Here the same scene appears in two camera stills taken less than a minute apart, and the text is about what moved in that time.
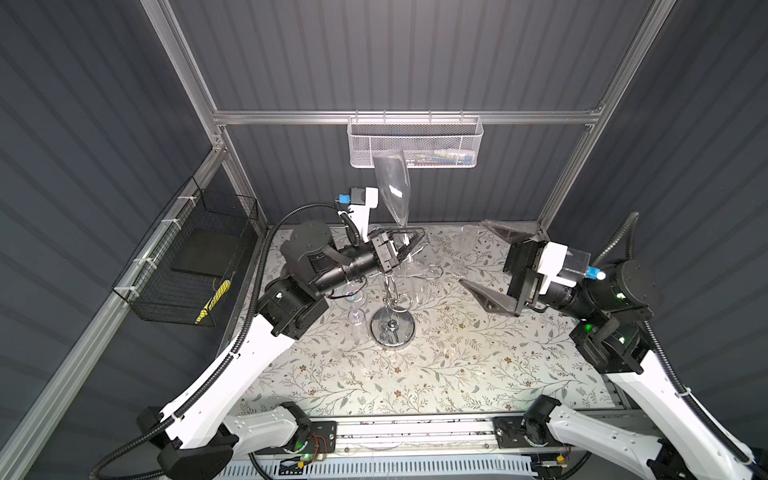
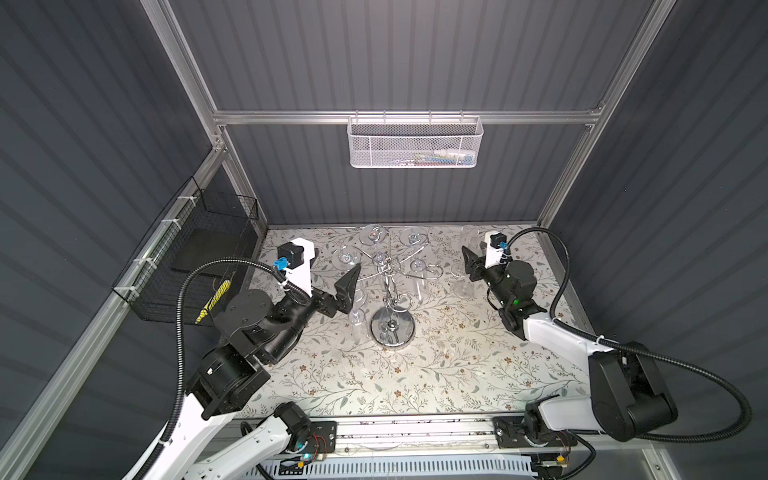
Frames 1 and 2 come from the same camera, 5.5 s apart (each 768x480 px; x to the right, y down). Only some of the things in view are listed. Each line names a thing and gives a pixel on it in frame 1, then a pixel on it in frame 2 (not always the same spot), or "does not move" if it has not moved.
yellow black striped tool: (216, 298) does not move
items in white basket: (441, 158) does not move
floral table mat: (417, 340) does not move
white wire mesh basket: (430, 141) does not move
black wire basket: (182, 271) does not move
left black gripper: (387, 256) → (328, 306)
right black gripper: (521, 269) → (474, 264)
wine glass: (393, 176) → (463, 287)
